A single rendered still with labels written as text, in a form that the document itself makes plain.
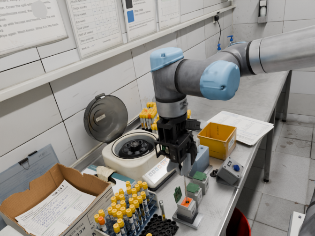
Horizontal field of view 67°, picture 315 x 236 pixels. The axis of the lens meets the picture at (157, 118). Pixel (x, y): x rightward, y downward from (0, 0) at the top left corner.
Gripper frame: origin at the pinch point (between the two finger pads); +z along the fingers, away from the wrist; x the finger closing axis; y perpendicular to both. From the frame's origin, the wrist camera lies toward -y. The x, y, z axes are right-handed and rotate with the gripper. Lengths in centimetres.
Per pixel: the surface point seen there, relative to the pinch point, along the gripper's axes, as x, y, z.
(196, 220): 3.0, 0.6, 19.2
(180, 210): -1.8, 2.0, 15.2
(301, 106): 22, -241, 88
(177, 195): -3.0, 0.3, 10.8
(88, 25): -56, -29, -39
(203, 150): -4.5, -24.5, 10.6
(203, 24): -57, -158, -19
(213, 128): -8.5, -46.7, 13.5
